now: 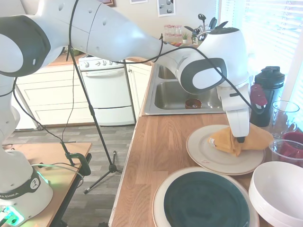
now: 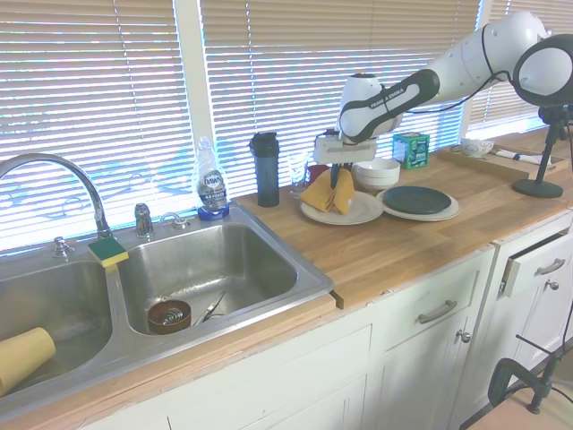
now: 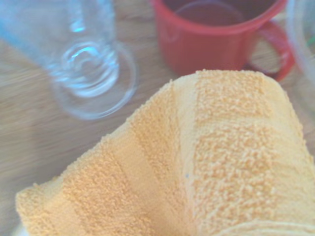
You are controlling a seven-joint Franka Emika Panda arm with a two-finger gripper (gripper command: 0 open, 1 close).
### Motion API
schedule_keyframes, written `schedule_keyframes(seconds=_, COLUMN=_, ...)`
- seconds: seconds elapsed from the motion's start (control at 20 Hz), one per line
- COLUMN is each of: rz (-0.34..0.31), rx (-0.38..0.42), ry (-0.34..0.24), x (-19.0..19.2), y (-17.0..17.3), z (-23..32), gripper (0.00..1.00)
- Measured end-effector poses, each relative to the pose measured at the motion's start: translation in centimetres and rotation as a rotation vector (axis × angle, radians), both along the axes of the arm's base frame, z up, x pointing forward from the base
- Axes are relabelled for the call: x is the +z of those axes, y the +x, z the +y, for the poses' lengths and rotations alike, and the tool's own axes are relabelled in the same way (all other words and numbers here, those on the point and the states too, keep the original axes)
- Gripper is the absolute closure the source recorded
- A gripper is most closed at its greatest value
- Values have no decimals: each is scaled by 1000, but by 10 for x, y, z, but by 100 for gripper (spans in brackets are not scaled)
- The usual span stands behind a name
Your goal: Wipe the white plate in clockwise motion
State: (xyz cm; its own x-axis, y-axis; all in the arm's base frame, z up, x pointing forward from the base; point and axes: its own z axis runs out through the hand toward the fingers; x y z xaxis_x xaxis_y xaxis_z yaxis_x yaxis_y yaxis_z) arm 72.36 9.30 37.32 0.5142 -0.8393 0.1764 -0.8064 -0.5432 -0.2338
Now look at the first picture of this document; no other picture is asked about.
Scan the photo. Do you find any stainless steel double sink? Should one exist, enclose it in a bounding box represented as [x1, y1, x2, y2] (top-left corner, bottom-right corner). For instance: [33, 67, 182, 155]
[144, 62, 228, 116]

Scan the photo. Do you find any maroon wrist camera mount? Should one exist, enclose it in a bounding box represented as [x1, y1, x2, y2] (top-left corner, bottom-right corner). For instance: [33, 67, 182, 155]
[250, 83, 268, 113]

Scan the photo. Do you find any dark green plate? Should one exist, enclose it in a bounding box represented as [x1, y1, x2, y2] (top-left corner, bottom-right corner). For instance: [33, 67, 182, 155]
[152, 166, 260, 227]

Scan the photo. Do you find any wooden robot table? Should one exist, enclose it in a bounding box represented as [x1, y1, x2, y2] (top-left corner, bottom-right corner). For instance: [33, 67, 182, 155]
[0, 142, 93, 227]

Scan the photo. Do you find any white kitchen stove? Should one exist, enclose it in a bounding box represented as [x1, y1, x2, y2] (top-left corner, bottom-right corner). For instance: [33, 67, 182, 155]
[78, 53, 137, 127]

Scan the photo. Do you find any yellow terry towel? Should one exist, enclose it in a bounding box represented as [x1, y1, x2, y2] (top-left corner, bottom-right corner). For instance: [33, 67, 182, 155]
[207, 123, 275, 158]

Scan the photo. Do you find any black slotted spoon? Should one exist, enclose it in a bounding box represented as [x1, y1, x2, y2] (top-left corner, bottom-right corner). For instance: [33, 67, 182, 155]
[198, 13, 207, 32]

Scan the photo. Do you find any white bowl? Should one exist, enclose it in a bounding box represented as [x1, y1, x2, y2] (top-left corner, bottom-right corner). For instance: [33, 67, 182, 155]
[248, 161, 303, 227]

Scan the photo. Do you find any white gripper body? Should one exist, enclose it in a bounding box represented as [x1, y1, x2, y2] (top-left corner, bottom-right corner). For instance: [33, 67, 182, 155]
[225, 106, 251, 139]

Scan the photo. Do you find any clear plastic cup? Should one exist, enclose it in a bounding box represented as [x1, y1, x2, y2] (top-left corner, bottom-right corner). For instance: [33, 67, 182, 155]
[268, 139, 303, 169]

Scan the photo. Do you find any white window blind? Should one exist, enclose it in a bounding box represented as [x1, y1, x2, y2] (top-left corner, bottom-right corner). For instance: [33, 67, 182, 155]
[241, 0, 303, 103]
[218, 0, 241, 30]

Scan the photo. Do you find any black tripod stand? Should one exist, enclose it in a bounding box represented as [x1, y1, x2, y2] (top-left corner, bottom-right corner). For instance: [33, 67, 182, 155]
[66, 44, 124, 195]

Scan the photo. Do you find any clear drinking glass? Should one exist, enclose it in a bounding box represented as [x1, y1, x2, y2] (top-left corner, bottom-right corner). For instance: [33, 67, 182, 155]
[269, 100, 301, 140]

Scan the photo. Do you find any white dinner plate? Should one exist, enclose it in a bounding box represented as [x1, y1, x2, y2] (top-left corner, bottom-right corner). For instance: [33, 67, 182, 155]
[186, 124, 266, 176]

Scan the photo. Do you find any black spatula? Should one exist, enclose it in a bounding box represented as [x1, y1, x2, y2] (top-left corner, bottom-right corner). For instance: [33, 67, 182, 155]
[208, 17, 218, 31]

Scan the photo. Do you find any brown ceramic bowl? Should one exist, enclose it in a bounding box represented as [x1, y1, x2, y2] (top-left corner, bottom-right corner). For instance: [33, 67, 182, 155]
[185, 98, 203, 110]

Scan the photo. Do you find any black shaker bottle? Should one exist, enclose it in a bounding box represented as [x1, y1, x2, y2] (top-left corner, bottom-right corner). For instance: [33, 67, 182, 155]
[250, 66, 285, 128]

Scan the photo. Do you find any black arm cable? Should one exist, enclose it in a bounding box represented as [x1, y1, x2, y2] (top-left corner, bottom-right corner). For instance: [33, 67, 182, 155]
[11, 0, 259, 152]

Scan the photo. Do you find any dark green clamp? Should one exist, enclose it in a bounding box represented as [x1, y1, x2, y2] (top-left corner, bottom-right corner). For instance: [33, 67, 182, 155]
[59, 140, 92, 177]

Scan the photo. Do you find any red mug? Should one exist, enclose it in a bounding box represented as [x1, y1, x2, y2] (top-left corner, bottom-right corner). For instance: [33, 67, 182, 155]
[279, 131, 303, 164]

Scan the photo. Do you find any grey wall poster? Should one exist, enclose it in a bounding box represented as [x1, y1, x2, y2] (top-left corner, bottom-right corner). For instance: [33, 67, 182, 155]
[157, 0, 177, 18]

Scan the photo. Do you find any dark teal plate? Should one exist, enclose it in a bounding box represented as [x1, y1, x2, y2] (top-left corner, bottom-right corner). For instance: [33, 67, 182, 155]
[162, 170, 251, 227]

